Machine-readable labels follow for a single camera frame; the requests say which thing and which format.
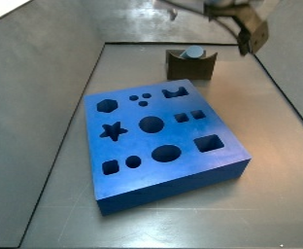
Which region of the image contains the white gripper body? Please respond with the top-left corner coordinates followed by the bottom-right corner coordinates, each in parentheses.
top-left (203, 0), bottom-right (268, 55)

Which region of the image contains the light blue oval cylinder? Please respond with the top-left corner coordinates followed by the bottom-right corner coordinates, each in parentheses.
top-left (179, 46), bottom-right (203, 59)

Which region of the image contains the dark curved cradle fixture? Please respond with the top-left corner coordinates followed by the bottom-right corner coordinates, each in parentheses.
top-left (166, 50), bottom-right (218, 80)

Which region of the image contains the blue block with shaped holes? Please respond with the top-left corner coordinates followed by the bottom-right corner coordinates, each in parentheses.
top-left (83, 80), bottom-right (250, 215)

